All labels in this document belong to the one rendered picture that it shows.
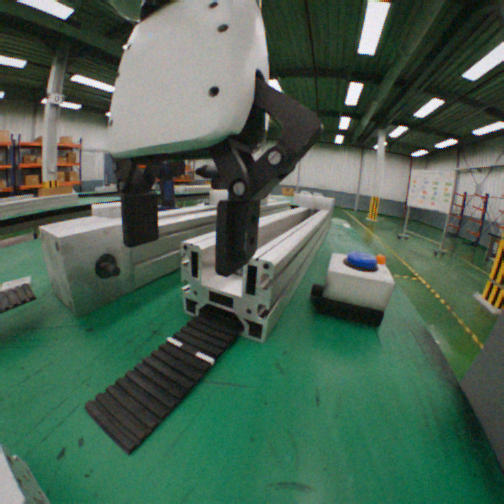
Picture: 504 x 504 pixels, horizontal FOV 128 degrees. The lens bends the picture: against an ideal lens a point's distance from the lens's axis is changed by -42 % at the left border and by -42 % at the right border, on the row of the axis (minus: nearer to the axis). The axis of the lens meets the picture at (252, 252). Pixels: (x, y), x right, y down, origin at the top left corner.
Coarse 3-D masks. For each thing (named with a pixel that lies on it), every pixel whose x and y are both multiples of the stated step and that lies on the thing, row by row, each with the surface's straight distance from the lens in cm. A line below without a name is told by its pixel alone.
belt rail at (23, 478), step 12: (0, 444) 17; (0, 456) 16; (0, 468) 16; (12, 468) 16; (24, 468) 18; (0, 480) 16; (12, 480) 15; (24, 480) 16; (0, 492) 15; (12, 492) 15; (24, 492) 15; (36, 492) 17
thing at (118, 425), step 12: (96, 396) 19; (84, 408) 19; (96, 408) 18; (108, 408) 18; (120, 408) 18; (96, 420) 18; (108, 420) 17; (120, 420) 17; (132, 420) 17; (108, 432) 17; (120, 432) 16; (132, 432) 16; (144, 432) 16; (120, 444) 16; (132, 444) 16
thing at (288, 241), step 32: (288, 224) 50; (320, 224) 49; (192, 256) 22; (256, 256) 18; (288, 256) 21; (192, 288) 23; (224, 288) 21; (256, 288) 19; (288, 288) 25; (256, 320) 20
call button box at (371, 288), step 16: (336, 256) 30; (336, 272) 25; (352, 272) 25; (368, 272) 27; (384, 272) 28; (320, 288) 30; (336, 288) 26; (352, 288) 26; (368, 288) 26; (384, 288) 26; (320, 304) 27; (336, 304) 26; (352, 304) 27; (368, 304) 27; (384, 304) 27; (352, 320) 28; (368, 320) 28
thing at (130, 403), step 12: (120, 384) 19; (108, 396) 19; (120, 396) 18; (132, 396) 18; (144, 396) 18; (132, 408) 17; (144, 408) 17; (156, 408) 17; (144, 420) 16; (156, 420) 16
